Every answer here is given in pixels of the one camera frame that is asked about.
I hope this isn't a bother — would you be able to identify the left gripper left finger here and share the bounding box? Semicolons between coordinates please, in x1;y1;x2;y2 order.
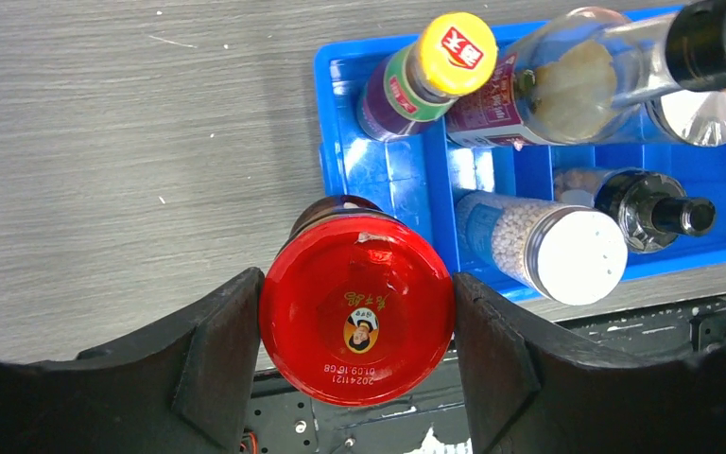
0;268;264;453

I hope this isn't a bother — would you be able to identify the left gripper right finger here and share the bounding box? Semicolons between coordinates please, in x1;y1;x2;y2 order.
454;273;726;453

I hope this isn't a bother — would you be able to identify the white lid sago jar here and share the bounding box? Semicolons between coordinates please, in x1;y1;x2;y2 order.
455;190;629;306

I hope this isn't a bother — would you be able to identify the red lid chili jar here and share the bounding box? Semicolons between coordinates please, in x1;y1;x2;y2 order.
259;195;456;407

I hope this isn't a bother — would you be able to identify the small black cap shaker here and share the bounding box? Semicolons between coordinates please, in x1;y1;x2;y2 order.
553;167;717;254

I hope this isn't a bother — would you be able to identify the blue plastic divided bin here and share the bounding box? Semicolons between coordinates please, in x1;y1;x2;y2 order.
316;32;726;299

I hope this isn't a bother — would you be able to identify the clear bottle black cap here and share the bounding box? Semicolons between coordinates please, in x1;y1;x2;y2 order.
445;1;726;148

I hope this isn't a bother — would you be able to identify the silver lid grain jar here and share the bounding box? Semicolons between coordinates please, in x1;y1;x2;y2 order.
646;89;726;148

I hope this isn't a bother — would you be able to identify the yellow cap sauce bottle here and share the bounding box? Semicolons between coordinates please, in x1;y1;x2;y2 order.
356;11;498;142

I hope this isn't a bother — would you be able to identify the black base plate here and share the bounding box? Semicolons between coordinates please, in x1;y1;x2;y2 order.
240;294;726;453

